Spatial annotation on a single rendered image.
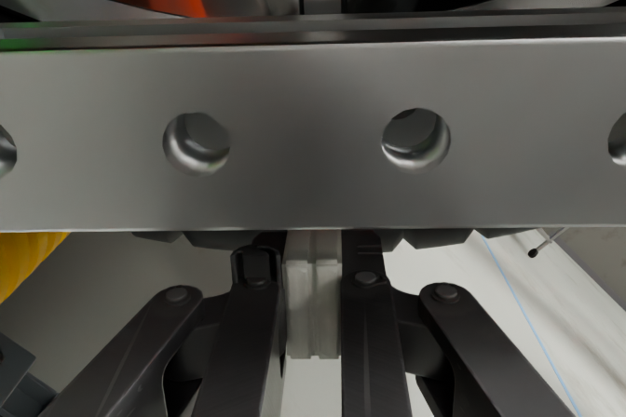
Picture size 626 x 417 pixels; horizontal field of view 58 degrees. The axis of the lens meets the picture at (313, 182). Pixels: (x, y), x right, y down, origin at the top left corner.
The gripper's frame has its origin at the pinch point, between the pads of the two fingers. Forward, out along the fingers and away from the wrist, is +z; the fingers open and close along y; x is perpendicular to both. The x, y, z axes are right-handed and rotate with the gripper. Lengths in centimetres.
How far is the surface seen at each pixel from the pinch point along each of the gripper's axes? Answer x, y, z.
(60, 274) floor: -42, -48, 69
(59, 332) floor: -46, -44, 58
